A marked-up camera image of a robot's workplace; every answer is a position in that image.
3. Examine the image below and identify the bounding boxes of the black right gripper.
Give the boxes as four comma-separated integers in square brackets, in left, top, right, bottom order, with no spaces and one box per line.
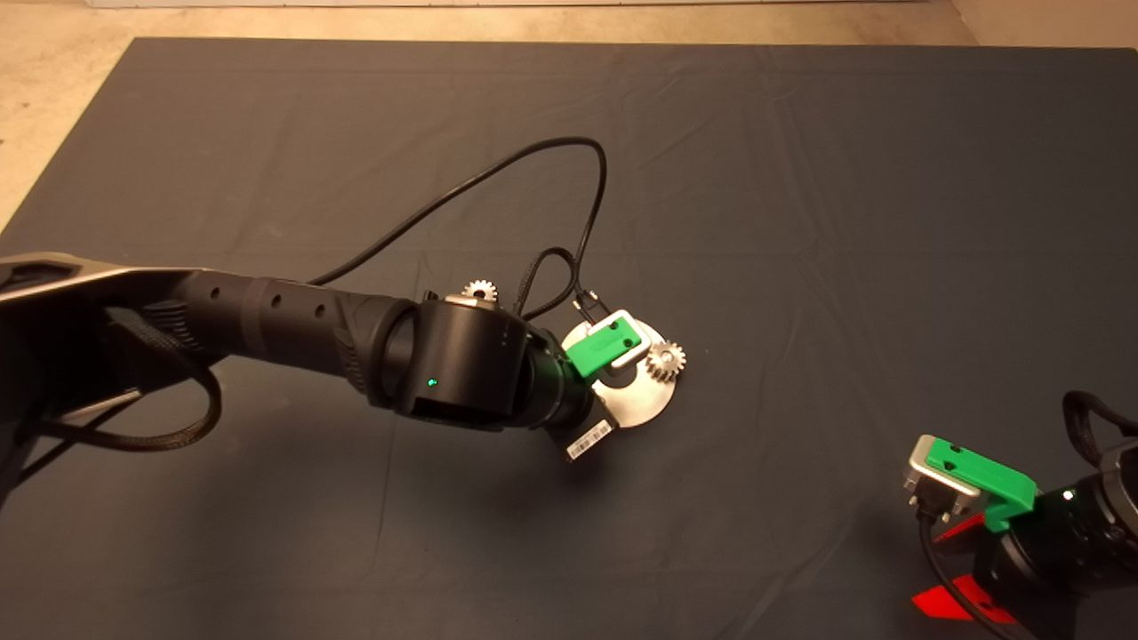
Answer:
[912,460,1132,625]

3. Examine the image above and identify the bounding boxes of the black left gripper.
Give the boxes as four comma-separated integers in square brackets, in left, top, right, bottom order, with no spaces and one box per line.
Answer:
[532,336,616,464]

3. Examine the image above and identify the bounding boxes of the round metal carrier plate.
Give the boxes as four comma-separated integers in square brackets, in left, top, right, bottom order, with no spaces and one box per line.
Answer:
[591,320,675,429]

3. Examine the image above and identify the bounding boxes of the dark grey table cloth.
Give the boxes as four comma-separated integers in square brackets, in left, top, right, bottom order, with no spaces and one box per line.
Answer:
[0,36,1138,640]

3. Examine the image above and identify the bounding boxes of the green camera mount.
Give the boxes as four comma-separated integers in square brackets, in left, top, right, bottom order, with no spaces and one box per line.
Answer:
[925,440,1039,534]
[565,320,643,380]

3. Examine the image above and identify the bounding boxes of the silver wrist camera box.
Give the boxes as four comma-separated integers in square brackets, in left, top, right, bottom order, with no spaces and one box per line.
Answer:
[902,434,979,521]
[587,309,654,374]

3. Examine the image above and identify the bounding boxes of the braided black cable loop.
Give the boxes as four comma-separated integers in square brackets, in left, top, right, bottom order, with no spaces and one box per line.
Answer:
[514,247,581,321]
[1062,389,1138,468]

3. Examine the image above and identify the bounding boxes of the thick braided black cable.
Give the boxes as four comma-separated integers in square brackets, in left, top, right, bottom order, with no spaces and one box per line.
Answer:
[27,307,223,452]

